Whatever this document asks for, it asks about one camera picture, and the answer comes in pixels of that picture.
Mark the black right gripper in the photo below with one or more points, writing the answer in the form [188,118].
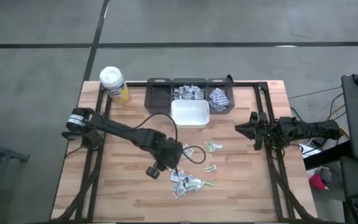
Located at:
[264,129]

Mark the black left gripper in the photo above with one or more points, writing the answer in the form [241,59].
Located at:
[168,154]

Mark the blue striped bandage packet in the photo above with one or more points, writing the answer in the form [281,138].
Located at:
[220,92]
[213,95]
[224,100]
[217,105]

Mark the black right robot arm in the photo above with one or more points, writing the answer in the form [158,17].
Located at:
[306,129]

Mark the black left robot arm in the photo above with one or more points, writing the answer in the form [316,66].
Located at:
[120,129]

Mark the white packet red label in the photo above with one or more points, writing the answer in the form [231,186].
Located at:
[179,193]
[189,152]

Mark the white navy print packet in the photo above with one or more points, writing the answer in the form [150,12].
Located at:
[175,176]

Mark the white plastic bin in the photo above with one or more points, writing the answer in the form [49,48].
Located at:
[190,113]

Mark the translucent grey plastic bin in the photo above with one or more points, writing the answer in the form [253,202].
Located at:
[211,82]
[188,81]
[158,96]

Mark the crumpled blue-grey packet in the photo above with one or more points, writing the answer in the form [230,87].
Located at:
[176,92]

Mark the white paper sheet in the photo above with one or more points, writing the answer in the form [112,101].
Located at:
[309,152]

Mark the black desk crossbar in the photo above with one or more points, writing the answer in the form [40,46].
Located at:
[325,158]

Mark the red cloth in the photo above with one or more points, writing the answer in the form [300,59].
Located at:
[317,183]

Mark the yellow Lysol wipes canister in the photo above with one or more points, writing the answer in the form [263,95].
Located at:
[113,84]

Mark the grey cloth lump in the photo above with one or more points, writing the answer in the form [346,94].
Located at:
[326,175]

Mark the dark grey metal stand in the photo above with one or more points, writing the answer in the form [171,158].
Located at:
[8,153]

